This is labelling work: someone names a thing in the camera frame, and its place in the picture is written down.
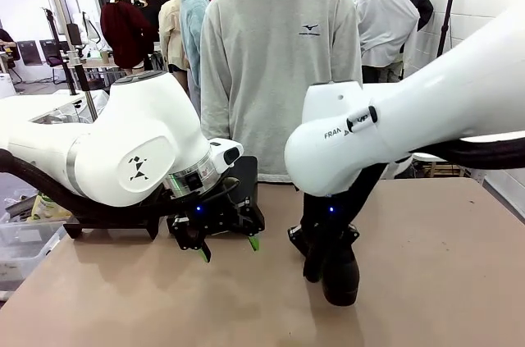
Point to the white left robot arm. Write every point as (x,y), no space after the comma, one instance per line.
(123,133)

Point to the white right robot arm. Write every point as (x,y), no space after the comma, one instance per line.
(430,109)

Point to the mannequin in light blue fleece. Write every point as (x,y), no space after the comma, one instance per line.
(193,27)

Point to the black tripod stand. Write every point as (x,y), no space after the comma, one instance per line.
(448,15)

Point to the white draped cloth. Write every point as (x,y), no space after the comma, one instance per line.
(100,97)

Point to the black office chair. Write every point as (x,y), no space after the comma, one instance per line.
(51,51)
(30,51)

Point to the mannequin in white shirt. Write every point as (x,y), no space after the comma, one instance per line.
(387,23)

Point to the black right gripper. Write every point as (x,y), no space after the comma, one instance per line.
(324,215)

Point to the green yellow snack bag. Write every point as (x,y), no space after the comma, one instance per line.
(47,209)

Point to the clear plastic storage bin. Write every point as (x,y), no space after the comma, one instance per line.
(24,244)

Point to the black leather loafer shoe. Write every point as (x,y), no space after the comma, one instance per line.
(342,281)

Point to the person in grey sweatshirt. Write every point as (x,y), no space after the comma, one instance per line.
(279,56)

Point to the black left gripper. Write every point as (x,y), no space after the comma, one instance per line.
(221,213)

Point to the mannequin in maroon sweater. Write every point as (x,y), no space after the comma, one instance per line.
(123,31)

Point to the black metal shoe stand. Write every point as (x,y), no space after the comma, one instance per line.
(248,174)
(123,226)

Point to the background person in black cap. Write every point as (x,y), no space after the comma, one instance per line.
(145,6)

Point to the mannequin in beige jacket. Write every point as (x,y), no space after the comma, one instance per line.
(170,31)

